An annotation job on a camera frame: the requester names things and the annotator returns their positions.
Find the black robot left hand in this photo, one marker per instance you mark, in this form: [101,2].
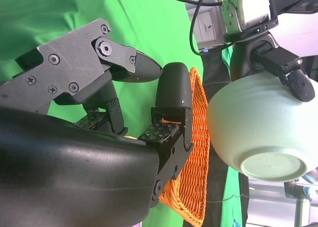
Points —
[248,58]

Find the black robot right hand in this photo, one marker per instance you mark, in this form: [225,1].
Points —
[74,174]

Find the grey ceramic bowl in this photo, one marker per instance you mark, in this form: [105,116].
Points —
[248,117]

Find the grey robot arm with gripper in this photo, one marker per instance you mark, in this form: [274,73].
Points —
[301,212]

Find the orange wicker basket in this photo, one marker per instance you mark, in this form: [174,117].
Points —
[196,162]

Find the grey double-door cabinet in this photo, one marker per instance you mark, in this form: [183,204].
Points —
[206,25]

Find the green tablecloth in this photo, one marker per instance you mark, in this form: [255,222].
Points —
[149,18]

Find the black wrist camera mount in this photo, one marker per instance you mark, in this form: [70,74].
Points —
[293,1]

